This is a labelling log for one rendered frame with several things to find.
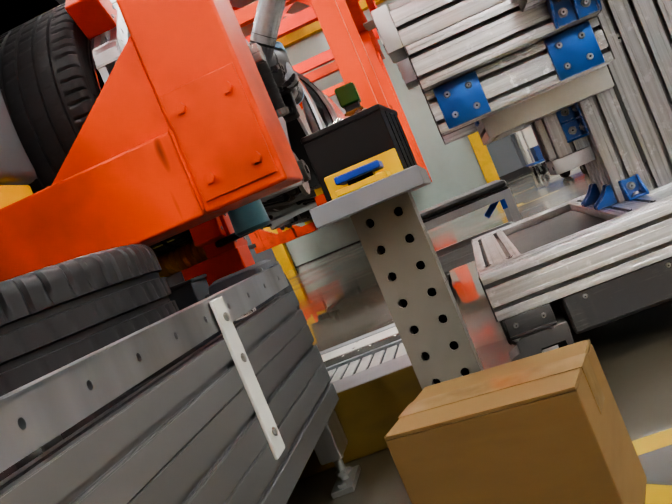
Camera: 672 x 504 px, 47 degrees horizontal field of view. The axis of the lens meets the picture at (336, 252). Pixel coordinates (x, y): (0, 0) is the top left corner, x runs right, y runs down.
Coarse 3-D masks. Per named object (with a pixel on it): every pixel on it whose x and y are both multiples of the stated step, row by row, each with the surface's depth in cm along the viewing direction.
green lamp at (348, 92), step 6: (348, 84) 148; (354, 84) 150; (336, 90) 148; (342, 90) 148; (348, 90) 148; (354, 90) 148; (336, 96) 149; (342, 96) 148; (348, 96) 148; (354, 96) 148; (342, 102) 148; (348, 102) 148; (354, 102) 148
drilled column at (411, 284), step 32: (384, 224) 123; (416, 224) 123; (384, 256) 124; (416, 256) 123; (384, 288) 124; (416, 288) 124; (448, 288) 126; (416, 320) 124; (448, 320) 123; (416, 352) 124; (448, 352) 124
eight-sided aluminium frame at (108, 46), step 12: (120, 12) 179; (120, 24) 175; (96, 36) 174; (108, 36) 177; (120, 36) 172; (96, 48) 170; (108, 48) 168; (120, 48) 168; (96, 60) 168; (108, 60) 168; (108, 72) 168
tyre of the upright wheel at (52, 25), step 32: (32, 32) 174; (64, 32) 169; (0, 64) 172; (32, 64) 168; (64, 64) 165; (32, 96) 166; (64, 96) 164; (96, 96) 167; (32, 128) 166; (64, 128) 164; (32, 160) 167
